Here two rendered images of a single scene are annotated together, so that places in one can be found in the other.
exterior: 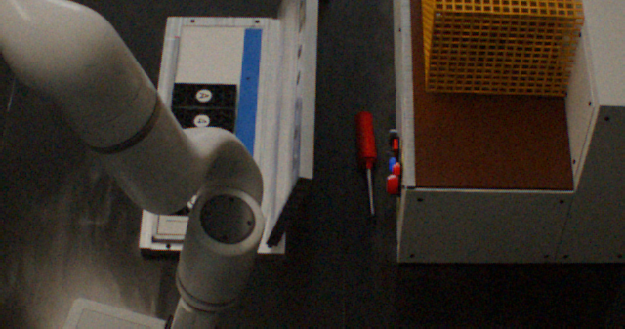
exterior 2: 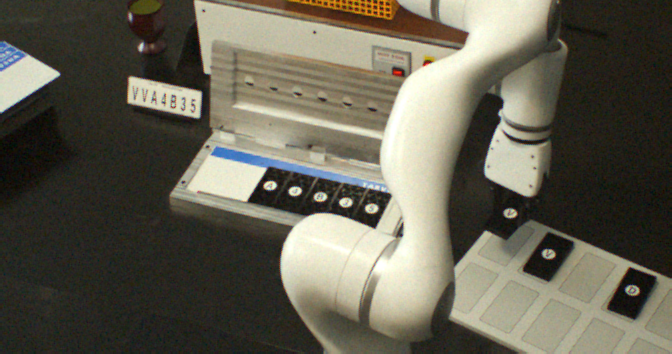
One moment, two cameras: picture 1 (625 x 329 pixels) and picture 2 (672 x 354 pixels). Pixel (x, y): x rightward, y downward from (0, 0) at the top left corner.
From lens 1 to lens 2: 1.78 m
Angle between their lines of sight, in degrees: 45
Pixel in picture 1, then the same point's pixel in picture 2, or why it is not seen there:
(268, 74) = (265, 151)
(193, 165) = not seen: outside the picture
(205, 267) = (558, 80)
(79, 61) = not seen: outside the picture
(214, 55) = (227, 176)
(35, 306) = not seen: hidden behind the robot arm
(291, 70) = (297, 113)
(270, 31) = (222, 141)
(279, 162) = (376, 137)
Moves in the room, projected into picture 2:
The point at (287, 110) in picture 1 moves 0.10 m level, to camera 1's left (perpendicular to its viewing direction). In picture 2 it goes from (330, 125) to (312, 160)
